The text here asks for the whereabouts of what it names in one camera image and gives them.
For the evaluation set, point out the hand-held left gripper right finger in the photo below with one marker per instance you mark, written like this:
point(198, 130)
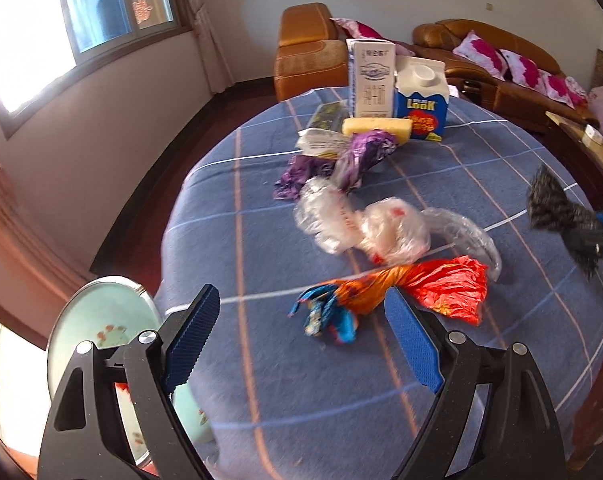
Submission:
point(414, 345)

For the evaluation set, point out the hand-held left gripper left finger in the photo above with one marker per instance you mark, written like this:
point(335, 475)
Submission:
point(191, 340)

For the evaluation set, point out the black foam net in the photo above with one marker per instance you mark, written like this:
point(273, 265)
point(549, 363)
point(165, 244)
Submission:
point(546, 205)

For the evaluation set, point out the red orange plastic bag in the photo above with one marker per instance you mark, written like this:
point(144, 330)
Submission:
point(441, 280)

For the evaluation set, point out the teal cartoon print bin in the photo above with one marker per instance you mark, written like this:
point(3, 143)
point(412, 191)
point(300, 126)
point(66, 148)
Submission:
point(101, 310)

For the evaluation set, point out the long clear plastic film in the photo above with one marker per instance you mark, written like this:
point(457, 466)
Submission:
point(461, 225)

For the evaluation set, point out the yellow sponge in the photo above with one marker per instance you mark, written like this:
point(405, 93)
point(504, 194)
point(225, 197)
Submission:
point(381, 127)

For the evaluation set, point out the white printed wrapper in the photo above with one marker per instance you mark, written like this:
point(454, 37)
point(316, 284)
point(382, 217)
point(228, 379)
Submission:
point(321, 140)

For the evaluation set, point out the wooden side table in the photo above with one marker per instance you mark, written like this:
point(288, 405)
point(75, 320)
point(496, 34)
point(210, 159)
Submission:
point(581, 152)

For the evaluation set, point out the small white box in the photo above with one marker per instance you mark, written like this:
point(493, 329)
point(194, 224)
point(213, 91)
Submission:
point(593, 133)

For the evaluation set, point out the blue plaid tablecloth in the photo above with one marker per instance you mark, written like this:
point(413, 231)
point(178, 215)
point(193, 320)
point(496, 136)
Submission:
point(261, 240)

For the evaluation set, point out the brown woven panel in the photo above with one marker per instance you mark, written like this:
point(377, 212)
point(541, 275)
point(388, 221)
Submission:
point(601, 70)

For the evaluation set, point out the crumpled clear plastic bag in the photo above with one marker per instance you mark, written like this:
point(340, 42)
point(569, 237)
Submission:
point(321, 215)

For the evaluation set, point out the brown leather sofa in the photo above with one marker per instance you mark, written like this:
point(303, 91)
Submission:
point(506, 95)

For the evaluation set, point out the purple crumpled wrapper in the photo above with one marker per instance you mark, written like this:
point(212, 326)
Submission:
point(361, 155)

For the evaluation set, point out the blue white gable carton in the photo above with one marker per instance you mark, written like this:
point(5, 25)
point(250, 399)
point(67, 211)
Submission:
point(421, 110)

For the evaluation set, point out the small clear snack packet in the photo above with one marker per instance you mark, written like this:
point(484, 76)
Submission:
point(329, 115)

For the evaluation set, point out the tall white milk carton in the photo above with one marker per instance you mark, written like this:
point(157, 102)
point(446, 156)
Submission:
point(371, 80)

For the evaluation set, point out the orange leather armchair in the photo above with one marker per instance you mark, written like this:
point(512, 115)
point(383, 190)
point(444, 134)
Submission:
point(306, 60)

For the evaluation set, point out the window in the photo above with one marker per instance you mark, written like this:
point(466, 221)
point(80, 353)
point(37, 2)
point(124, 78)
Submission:
point(96, 5)

